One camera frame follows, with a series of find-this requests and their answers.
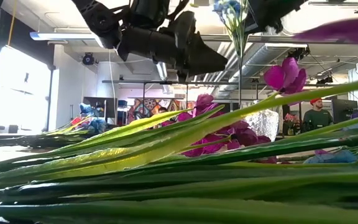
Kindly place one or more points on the black vertical pole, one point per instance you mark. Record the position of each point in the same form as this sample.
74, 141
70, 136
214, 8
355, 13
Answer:
50, 99

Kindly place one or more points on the black computer monitor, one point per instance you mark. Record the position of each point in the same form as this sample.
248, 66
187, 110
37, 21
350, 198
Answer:
99, 105
343, 110

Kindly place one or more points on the magenta artificial flowers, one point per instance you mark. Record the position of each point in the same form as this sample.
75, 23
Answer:
256, 60

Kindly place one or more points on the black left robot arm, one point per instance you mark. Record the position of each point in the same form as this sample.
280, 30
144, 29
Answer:
104, 21

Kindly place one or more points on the clear glass vase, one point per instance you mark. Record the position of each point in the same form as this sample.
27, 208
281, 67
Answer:
263, 123

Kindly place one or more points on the purple flower bunch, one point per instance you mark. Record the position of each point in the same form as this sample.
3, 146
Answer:
228, 133

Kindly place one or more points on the pink flower bunch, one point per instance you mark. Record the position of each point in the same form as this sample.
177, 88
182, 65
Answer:
290, 118

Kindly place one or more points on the black round wall speaker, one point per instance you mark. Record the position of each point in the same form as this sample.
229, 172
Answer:
88, 59

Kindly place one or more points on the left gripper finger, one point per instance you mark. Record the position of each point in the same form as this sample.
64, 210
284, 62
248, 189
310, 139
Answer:
204, 62

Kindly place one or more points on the blue flower bunch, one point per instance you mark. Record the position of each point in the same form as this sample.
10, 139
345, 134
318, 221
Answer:
232, 7
98, 124
331, 157

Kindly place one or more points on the red flower bunch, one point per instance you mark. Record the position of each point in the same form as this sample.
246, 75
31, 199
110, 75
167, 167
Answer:
76, 120

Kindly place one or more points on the colourful wall mural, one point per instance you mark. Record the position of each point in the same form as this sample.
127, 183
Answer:
149, 107

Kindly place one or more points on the ceiling light fixture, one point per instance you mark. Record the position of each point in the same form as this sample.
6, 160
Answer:
61, 36

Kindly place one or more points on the person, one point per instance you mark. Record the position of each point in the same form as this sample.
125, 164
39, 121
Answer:
317, 119

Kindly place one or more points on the black track light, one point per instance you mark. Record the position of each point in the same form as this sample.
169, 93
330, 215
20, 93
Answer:
298, 53

